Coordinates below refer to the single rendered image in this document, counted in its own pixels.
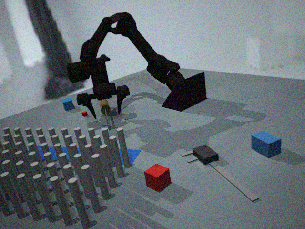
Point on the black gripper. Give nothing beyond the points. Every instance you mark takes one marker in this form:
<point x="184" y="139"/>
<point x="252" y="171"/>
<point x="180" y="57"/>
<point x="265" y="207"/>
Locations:
<point x="85" y="99"/>

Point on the red cube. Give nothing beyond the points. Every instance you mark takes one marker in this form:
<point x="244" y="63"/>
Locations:
<point x="84" y="113"/>
<point x="157" y="177"/>

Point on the blue rectangular block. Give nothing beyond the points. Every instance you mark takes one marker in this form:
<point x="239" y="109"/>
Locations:
<point x="266" y="144"/>
<point x="67" y="104"/>

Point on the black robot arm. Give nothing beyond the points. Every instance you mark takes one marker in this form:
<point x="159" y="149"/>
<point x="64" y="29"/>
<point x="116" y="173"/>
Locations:
<point x="158" y="65"/>

